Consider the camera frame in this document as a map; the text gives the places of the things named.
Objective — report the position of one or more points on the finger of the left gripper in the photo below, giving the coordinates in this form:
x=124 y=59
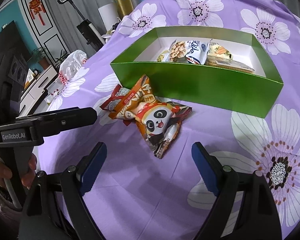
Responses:
x=46 y=113
x=54 y=124

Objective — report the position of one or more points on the dark yellow candy packet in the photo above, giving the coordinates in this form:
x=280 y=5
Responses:
x=164 y=57

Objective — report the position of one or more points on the green cardboard box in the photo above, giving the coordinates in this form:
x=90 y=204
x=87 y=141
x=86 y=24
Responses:
x=249 y=93

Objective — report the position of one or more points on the white tv cabinet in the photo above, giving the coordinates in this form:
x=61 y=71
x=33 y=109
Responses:
x=34 y=93

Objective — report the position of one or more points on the black white stick vacuum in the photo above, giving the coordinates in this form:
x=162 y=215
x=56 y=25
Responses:
x=87 y=29

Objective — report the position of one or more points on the black television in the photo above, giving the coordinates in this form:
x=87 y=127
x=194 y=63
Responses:
x=11 y=39

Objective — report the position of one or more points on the cream corn yam packet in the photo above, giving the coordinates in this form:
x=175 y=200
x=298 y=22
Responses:
x=217 y=50

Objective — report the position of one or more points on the white board panel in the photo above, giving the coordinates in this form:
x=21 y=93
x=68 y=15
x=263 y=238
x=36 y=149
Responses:
x=109 y=15

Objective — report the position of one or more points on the red silver snack packet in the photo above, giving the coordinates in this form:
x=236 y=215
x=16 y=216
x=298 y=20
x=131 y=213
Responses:
x=108 y=106

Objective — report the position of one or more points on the white red plastic bag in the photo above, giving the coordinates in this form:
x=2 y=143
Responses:
x=70 y=65

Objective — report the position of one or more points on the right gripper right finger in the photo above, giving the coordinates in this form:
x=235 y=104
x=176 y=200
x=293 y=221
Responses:
x=224 y=183

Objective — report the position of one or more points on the beige biscuit pack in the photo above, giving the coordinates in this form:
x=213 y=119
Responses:
x=228 y=64

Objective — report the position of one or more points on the white blue puff packet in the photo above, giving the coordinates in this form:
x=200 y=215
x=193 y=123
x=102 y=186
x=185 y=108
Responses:
x=193 y=51

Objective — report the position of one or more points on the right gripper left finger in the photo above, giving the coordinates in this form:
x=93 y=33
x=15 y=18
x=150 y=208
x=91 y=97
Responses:
x=75 y=182

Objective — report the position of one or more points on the red chinese knot ornament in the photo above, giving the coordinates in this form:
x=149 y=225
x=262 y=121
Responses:
x=35 y=8

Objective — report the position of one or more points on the orange panda seed packet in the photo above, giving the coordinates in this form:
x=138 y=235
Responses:
x=158 y=122

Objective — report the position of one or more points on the potted green plant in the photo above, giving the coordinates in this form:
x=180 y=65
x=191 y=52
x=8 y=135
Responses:
x=39 y=55

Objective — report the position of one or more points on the purple floral tablecloth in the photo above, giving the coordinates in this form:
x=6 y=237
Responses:
x=138 y=196

